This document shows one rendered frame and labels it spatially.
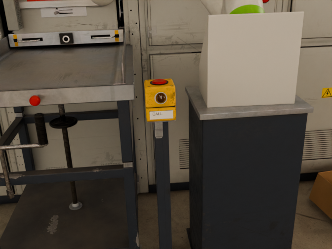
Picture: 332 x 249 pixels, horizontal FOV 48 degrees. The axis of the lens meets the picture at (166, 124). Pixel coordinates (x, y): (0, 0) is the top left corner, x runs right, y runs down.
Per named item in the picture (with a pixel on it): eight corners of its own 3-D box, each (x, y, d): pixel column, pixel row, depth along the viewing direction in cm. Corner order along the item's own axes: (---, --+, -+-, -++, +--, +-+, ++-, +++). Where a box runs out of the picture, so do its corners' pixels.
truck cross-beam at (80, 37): (124, 41, 182) (123, 29, 180) (10, 47, 178) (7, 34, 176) (124, 40, 186) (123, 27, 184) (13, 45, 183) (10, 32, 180)
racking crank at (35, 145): (6, 199, 128) (-13, 118, 117) (9, 194, 131) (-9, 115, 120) (56, 196, 129) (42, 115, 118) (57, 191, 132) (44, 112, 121)
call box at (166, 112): (176, 121, 102) (175, 85, 98) (146, 123, 101) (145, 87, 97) (173, 111, 109) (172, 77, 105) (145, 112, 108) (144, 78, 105)
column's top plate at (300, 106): (277, 85, 153) (277, 81, 152) (313, 112, 124) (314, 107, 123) (185, 91, 150) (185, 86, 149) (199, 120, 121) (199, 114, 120)
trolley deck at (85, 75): (135, 100, 122) (134, 82, 120) (-62, 111, 118) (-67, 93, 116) (133, 56, 185) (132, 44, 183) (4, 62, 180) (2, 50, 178)
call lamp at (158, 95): (167, 105, 98) (167, 93, 97) (154, 105, 98) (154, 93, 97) (167, 103, 99) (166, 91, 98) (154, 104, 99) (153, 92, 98)
